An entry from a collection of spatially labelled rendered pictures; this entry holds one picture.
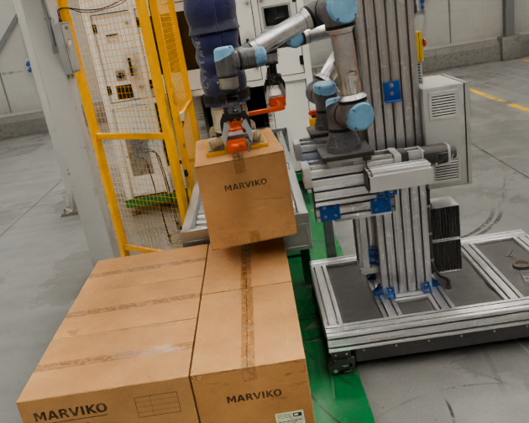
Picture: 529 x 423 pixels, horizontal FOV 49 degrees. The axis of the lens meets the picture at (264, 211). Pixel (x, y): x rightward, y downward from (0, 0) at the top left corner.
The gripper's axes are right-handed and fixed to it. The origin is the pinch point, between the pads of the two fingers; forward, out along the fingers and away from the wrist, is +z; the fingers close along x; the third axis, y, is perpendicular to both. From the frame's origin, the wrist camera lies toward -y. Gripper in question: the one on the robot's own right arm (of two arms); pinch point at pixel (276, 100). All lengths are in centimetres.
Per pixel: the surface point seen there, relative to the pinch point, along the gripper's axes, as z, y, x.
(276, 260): 65, 57, -17
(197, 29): -42, 37, -34
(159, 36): -39, -113, -61
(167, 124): 14, -65, -64
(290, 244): 76, 16, -5
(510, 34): 81, -814, 549
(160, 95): -5, -64, -65
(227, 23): -43, 38, -20
